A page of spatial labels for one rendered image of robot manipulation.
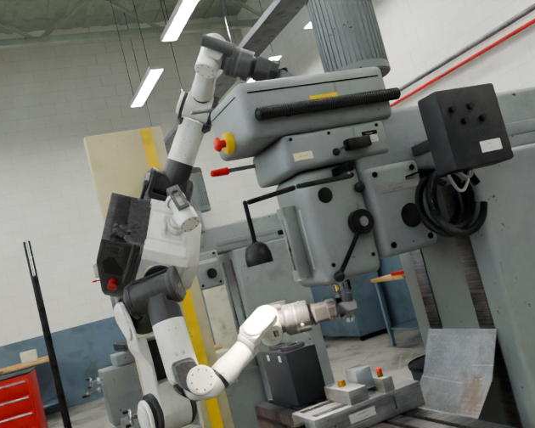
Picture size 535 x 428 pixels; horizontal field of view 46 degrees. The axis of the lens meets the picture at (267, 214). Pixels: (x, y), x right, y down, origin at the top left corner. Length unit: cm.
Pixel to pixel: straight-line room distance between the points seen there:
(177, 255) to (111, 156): 168
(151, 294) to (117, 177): 174
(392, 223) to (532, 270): 42
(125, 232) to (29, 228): 886
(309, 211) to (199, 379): 53
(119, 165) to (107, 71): 814
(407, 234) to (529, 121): 64
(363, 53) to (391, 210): 48
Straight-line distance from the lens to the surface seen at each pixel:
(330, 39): 197
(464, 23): 744
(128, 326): 216
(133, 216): 193
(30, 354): 991
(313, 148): 172
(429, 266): 208
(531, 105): 225
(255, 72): 185
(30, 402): 608
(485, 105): 175
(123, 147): 349
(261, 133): 166
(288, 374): 224
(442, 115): 165
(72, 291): 1065
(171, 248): 187
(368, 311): 921
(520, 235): 192
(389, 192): 181
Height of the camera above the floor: 141
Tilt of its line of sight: 4 degrees up
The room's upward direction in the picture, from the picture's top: 14 degrees counter-clockwise
